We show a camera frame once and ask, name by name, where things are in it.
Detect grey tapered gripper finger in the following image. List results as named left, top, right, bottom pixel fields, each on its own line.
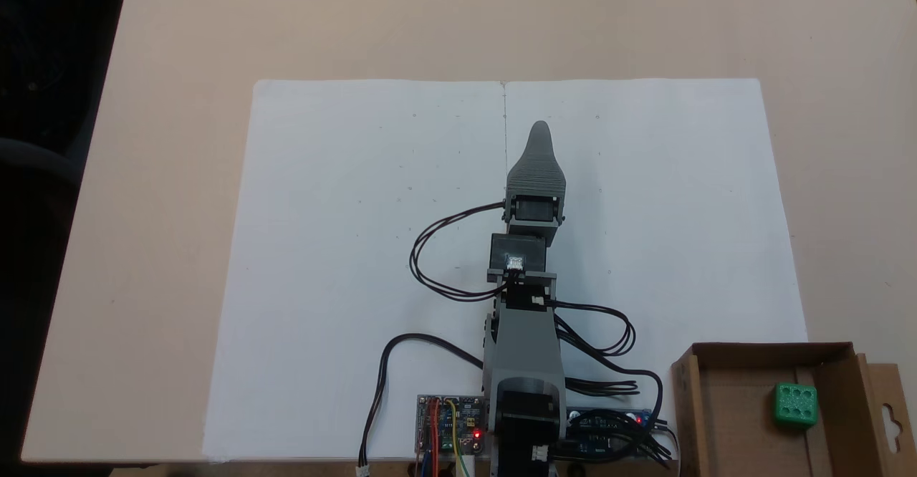
left=505, top=120, right=568, bottom=198

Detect green dice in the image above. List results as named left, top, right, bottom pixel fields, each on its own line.
left=772, top=382, right=820, bottom=430

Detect white paper sheet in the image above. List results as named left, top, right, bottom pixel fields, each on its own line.
left=203, top=79, right=507, bottom=462
left=504, top=78, right=810, bottom=435

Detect blue circuit board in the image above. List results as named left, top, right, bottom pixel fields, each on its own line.
left=565, top=407, right=678, bottom=461

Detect brown cardboard box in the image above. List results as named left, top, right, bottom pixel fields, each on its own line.
left=671, top=342, right=906, bottom=477

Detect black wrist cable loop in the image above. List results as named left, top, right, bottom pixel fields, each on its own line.
left=410, top=203, right=506, bottom=300

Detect black elbow cable loops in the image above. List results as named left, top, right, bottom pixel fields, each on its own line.
left=551, top=298, right=640, bottom=399

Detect small circuit board coloured wires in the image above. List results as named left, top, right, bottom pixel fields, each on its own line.
left=416, top=394, right=487, bottom=458

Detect yellow wire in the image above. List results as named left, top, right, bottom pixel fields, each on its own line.
left=443, top=398, right=474, bottom=477

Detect black cable white connector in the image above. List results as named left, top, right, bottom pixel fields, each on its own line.
left=356, top=332, right=487, bottom=477

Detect red wire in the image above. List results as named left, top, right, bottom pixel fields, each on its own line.
left=426, top=399, right=441, bottom=477

